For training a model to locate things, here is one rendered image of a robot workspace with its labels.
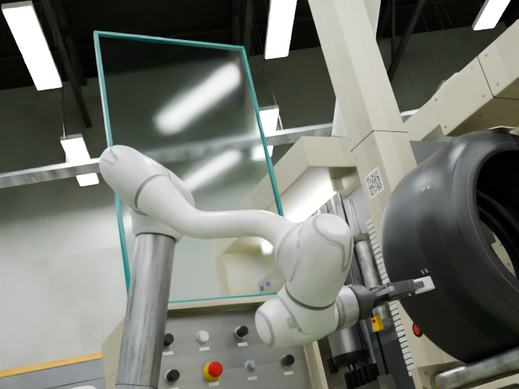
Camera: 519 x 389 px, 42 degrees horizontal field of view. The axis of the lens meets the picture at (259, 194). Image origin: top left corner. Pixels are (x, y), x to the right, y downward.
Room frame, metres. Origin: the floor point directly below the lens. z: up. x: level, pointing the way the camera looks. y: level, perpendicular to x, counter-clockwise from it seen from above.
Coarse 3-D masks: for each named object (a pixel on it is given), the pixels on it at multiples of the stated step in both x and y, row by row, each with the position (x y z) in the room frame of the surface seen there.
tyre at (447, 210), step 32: (448, 160) 1.47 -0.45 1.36; (480, 160) 1.48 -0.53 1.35; (512, 160) 1.71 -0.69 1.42; (416, 192) 1.50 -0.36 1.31; (448, 192) 1.44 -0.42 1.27; (480, 192) 1.84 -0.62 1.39; (512, 192) 1.82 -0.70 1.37; (384, 224) 1.61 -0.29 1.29; (416, 224) 1.49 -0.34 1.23; (448, 224) 1.43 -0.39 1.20; (480, 224) 1.44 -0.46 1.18; (512, 224) 1.89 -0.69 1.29; (384, 256) 1.62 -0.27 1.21; (416, 256) 1.51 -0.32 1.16; (448, 256) 1.44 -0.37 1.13; (480, 256) 1.43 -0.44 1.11; (512, 256) 1.90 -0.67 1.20; (448, 288) 1.48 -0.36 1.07; (480, 288) 1.45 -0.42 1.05; (512, 288) 1.46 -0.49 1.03; (416, 320) 1.63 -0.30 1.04; (448, 320) 1.56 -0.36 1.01; (480, 320) 1.50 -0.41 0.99; (512, 320) 1.48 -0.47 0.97; (448, 352) 1.67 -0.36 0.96; (480, 352) 1.61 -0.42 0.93
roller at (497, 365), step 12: (516, 348) 1.52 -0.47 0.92; (480, 360) 1.62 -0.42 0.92; (492, 360) 1.58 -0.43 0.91; (504, 360) 1.55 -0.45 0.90; (516, 360) 1.52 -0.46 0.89; (444, 372) 1.74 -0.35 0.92; (456, 372) 1.69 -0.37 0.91; (468, 372) 1.65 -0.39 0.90; (480, 372) 1.62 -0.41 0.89; (492, 372) 1.60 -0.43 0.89; (504, 372) 1.58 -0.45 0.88; (444, 384) 1.74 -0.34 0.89; (456, 384) 1.71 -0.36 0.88
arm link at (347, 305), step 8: (344, 288) 1.36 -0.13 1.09; (344, 296) 1.34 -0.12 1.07; (352, 296) 1.35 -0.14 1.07; (344, 304) 1.34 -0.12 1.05; (352, 304) 1.35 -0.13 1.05; (344, 312) 1.34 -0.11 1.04; (352, 312) 1.35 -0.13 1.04; (344, 320) 1.35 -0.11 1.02; (352, 320) 1.37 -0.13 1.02; (344, 328) 1.38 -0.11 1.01
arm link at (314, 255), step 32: (160, 192) 1.38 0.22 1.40; (192, 224) 1.35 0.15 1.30; (224, 224) 1.29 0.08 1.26; (256, 224) 1.23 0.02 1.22; (288, 224) 1.21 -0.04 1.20; (320, 224) 1.13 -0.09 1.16; (288, 256) 1.19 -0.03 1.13; (320, 256) 1.15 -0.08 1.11; (288, 288) 1.25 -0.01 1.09; (320, 288) 1.20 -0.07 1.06
